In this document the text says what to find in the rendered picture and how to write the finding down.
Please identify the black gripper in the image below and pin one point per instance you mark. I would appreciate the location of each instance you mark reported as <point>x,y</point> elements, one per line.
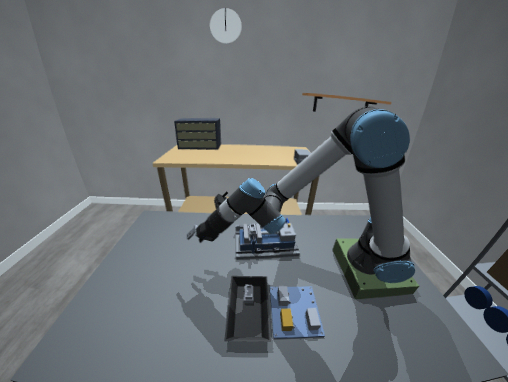
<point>217,222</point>

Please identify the yellow rectangular block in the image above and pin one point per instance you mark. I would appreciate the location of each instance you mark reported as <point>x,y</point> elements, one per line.
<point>286,320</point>

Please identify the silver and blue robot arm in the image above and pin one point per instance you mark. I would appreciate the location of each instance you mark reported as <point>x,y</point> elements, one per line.
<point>379,139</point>

